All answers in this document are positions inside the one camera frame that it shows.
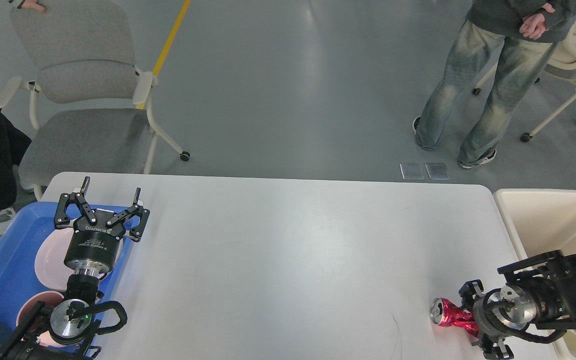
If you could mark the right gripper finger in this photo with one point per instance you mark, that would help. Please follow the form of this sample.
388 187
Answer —
471 294
493 348

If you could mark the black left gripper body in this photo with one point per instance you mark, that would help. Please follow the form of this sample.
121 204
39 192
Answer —
95 246

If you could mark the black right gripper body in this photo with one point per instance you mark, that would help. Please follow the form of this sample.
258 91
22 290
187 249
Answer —
485 327

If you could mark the red item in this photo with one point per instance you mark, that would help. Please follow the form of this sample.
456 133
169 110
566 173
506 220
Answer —
444 313

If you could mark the pink plate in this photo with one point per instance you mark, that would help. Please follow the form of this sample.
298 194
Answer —
49 264

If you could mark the white paper cup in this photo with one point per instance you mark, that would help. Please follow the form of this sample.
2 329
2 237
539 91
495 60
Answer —
569 339

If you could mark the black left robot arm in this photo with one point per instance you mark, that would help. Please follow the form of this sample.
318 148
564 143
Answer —
67 330

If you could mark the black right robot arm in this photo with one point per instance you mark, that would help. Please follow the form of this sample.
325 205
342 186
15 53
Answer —
537 303

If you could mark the beige plastic bin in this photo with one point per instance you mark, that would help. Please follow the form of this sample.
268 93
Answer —
539 220

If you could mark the grey office chair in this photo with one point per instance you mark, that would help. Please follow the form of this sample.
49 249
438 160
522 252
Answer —
83 50

